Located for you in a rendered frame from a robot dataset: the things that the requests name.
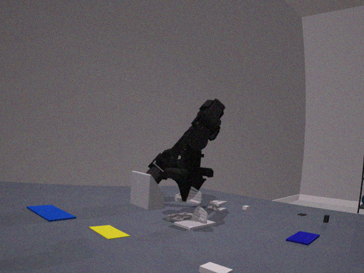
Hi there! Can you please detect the yellow flat plate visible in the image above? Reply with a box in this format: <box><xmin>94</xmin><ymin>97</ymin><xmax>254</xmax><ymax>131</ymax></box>
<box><xmin>89</xmin><ymin>225</ymin><xmax>129</xmax><ymax>239</ymax></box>

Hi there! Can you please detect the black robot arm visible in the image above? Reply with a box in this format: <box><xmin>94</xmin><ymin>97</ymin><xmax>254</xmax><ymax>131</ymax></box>
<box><xmin>146</xmin><ymin>98</ymin><xmax>225</xmax><ymax>184</ymax></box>

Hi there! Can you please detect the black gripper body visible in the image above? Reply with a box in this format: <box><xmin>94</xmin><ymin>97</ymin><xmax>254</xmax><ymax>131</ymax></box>
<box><xmin>163</xmin><ymin>149</ymin><xmax>214</xmax><ymax>180</ymax></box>

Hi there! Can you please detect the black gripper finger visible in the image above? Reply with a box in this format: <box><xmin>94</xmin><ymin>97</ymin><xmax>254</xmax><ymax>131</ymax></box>
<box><xmin>190</xmin><ymin>177</ymin><xmax>206</xmax><ymax>190</ymax></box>
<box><xmin>173</xmin><ymin>179</ymin><xmax>193</xmax><ymax>201</ymax></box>

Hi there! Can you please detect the blue flat rectangular plate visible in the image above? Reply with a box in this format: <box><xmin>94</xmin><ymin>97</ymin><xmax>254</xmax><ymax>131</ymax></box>
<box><xmin>27</xmin><ymin>205</ymin><xmax>76</xmax><ymax>222</ymax></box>

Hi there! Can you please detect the blue flat square plate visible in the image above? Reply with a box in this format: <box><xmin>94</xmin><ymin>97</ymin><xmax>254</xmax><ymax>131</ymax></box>
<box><xmin>286</xmin><ymin>231</ymin><xmax>320</xmax><ymax>246</ymax></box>

